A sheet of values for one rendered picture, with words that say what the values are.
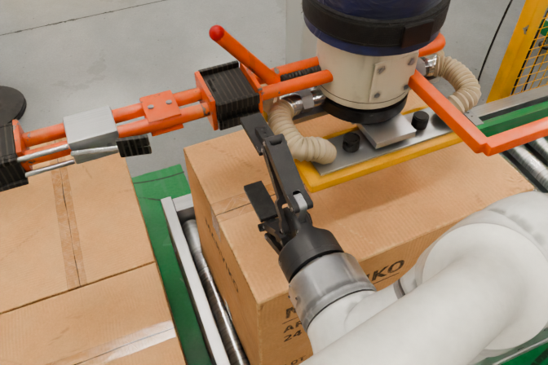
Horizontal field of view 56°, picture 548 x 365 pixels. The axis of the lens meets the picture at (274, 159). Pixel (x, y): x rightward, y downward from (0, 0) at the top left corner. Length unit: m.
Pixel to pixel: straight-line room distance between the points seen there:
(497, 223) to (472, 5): 3.29
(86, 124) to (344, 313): 0.46
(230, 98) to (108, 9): 2.86
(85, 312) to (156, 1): 2.57
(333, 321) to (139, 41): 2.82
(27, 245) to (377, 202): 0.98
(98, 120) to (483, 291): 0.59
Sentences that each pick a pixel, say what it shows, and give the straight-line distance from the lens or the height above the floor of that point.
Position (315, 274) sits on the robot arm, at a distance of 0.56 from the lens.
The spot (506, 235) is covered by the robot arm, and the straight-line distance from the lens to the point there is 0.46.
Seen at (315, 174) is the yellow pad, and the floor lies 1.09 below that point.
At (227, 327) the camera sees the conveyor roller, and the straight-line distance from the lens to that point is 1.30.
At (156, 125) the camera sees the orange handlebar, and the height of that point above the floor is 1.20.
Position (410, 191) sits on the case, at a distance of 1.04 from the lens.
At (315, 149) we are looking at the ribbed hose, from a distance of 0.82.
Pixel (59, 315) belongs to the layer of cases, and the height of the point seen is 0.54.
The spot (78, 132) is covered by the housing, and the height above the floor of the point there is 1.22.
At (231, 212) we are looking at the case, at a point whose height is 0.95.
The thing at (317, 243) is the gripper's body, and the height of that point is 1.23.
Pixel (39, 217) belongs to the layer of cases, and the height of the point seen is 0.54.
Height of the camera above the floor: 1.72
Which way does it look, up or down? 46 degrees down
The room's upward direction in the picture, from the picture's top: straight up
